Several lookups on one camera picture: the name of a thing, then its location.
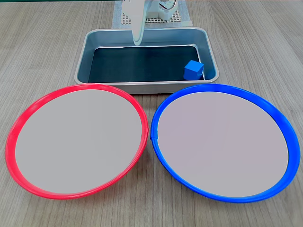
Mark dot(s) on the blue cube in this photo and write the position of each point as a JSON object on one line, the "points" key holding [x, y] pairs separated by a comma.
{"points": [[193, 70]]}

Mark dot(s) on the steel tray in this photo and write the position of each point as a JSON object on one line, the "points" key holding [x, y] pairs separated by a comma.
{"points": [[81, 68]]}

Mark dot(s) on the red-rimmed white plate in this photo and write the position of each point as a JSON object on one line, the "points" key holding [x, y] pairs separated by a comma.
{"points": [[78, 144]]}

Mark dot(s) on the blue-rimmed white plate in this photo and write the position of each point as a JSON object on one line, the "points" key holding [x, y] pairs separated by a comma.
{"points": [[222, 144]]}

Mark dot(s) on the pale perforated base plate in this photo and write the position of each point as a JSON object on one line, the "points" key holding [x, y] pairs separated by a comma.
{"points": [[176, 20]]}

